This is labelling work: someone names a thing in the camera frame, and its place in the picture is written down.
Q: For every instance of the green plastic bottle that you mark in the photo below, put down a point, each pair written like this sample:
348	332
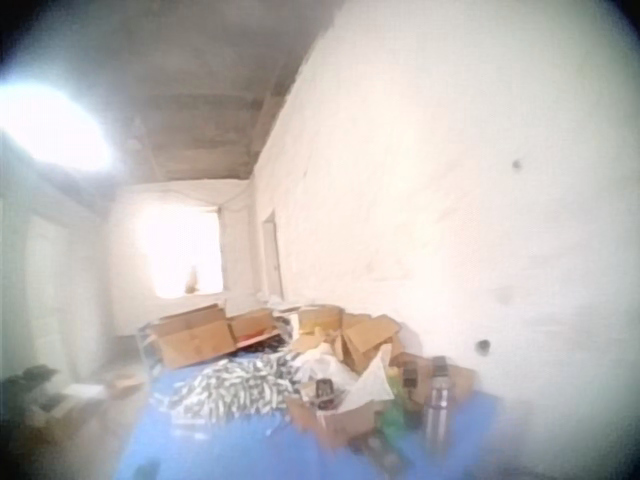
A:
395	417

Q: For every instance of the blue table cover sheet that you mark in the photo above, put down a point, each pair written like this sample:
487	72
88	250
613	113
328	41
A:
165	450

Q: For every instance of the white door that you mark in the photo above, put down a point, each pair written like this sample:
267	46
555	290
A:
272	257

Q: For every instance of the pile of striped small packets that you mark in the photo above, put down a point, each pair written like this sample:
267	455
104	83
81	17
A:
235	387

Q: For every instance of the small figure on window sill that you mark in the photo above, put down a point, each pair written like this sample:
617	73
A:
191	281

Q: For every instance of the steel flask with black cap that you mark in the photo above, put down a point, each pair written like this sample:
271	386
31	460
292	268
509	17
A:
437	402

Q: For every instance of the white plastic bag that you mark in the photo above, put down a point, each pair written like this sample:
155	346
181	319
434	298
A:
350	375

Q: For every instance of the small open cardboard box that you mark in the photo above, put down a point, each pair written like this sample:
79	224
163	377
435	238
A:
332	420

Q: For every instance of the large open cardboard box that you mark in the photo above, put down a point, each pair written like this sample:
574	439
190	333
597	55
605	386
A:
192	337

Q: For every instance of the clutter of boxes on floor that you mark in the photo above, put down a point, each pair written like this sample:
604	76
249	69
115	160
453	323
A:
55	400

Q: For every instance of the heap of open cardboard boxes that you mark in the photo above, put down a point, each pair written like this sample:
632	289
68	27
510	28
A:
365	337

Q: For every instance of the bright window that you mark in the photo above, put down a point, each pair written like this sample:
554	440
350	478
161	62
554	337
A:
182	250

